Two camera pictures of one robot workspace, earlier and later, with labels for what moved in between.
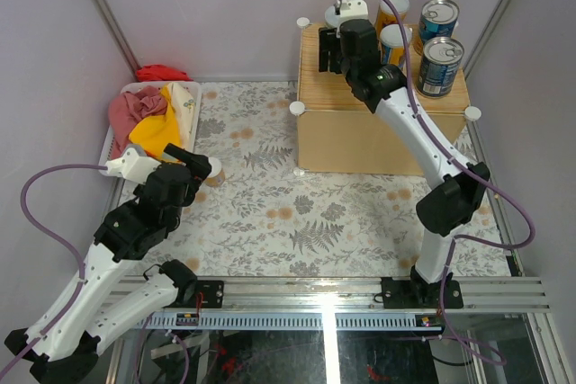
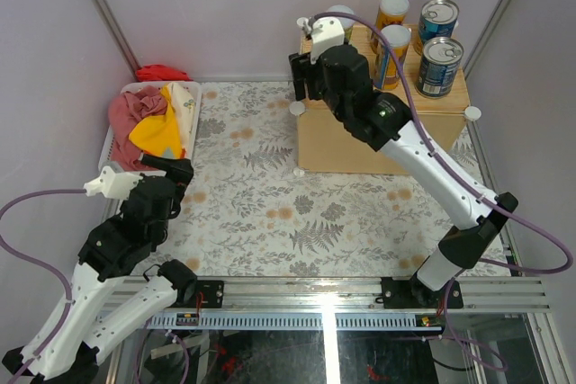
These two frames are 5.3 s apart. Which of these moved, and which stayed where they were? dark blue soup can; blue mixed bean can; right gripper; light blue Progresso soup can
Moved: right gripper
Stayed: blue mixed bean can; dark blue soup can; light blue Progresso soup can
